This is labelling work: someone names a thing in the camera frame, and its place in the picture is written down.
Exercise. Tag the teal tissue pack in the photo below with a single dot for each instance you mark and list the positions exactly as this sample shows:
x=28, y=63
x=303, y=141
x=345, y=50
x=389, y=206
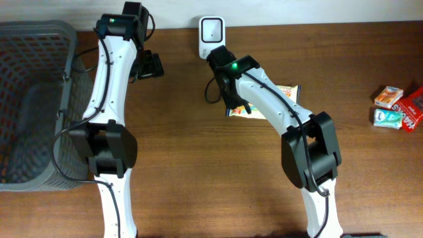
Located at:
x=387, y=119

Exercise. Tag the white barcode scanner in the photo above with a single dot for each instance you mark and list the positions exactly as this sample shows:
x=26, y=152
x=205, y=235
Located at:
x=211, y=34

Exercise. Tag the red snack bag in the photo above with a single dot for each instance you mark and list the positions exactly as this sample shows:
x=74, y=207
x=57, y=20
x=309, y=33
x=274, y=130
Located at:
x=411, y=109

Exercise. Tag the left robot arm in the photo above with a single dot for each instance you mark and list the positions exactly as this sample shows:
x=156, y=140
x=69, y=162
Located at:
x=102, y=137

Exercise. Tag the grey plastic mesh basket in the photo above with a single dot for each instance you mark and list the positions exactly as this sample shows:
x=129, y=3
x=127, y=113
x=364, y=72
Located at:
x=40, y=96

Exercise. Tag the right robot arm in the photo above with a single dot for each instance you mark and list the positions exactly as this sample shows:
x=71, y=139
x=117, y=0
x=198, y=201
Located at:
x=310, y=149

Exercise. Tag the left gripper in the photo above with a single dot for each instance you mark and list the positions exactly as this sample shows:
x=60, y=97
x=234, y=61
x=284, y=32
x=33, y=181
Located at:
x=154, y=66

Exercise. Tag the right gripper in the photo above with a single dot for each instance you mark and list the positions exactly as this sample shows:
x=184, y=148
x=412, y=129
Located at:
x=231, y=102

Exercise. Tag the orange tissue pack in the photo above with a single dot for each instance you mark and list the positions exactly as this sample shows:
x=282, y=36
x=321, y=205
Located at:
x=388, y=97

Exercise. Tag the cream wet wipes pack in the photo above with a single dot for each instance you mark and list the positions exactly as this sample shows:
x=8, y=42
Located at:
x=291, y=92

